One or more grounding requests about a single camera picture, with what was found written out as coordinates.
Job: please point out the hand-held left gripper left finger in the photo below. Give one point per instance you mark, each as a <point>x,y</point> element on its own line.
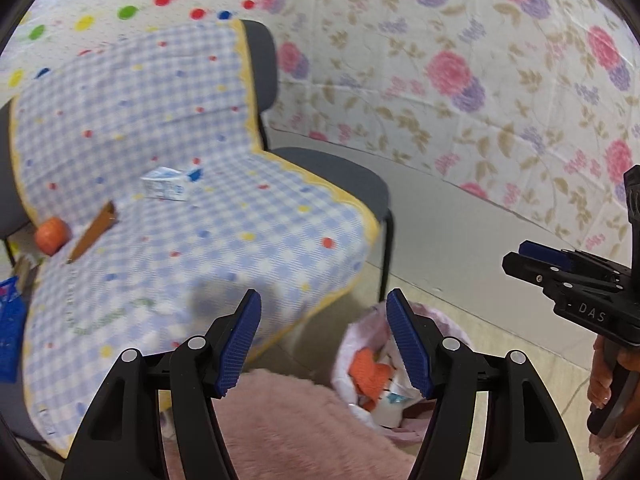
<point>240,345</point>

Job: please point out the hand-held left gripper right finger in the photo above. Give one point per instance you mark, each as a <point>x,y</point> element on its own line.
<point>407,345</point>

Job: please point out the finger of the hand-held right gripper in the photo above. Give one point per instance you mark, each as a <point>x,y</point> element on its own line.
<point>542,253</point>
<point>530,269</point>

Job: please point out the waste bin with pink bag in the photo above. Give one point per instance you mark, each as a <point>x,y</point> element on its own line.
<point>350,345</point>

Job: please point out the person's right hand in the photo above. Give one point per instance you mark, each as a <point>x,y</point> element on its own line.
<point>598,377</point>

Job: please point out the orange peel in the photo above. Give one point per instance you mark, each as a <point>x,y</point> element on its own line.
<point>370,375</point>

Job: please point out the white printed wrapper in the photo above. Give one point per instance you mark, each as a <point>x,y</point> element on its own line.
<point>395,402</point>

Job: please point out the pink fluffy rug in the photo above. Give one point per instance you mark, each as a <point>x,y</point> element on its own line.
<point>290,430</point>

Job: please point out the blue checkered cloth yellow border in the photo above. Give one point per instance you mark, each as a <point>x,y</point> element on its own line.
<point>225,220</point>

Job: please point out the white carton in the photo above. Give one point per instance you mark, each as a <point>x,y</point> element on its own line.
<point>165,185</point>

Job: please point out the grey chair with black legs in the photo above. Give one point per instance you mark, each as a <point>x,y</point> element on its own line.
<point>340,175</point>

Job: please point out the brown snack packet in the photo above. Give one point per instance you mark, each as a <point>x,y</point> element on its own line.
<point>95,230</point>

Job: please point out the orange fruit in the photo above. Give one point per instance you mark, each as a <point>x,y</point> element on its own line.
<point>52,236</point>

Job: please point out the small brown box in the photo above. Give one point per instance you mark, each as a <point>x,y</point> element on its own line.
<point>25,270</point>

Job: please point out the blue packet at left edge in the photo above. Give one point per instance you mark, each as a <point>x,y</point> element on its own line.
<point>11,330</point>

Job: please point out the floral wall cloth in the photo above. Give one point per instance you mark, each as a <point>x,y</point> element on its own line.
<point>400,35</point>

